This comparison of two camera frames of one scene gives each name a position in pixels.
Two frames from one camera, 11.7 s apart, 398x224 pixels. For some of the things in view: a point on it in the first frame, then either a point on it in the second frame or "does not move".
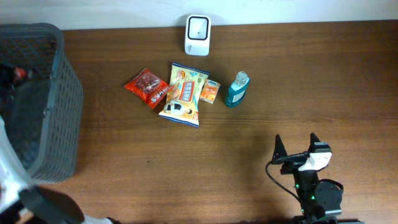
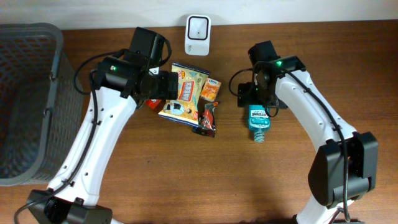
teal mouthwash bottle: (236, 93) to (259, 121)
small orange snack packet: (210, 91) does not move
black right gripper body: (294, 158) to (244, 95)
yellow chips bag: (185, 90) does not move
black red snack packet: (19, 73) to (206, 124)
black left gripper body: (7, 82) to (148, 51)
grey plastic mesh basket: (43, 121) does not move
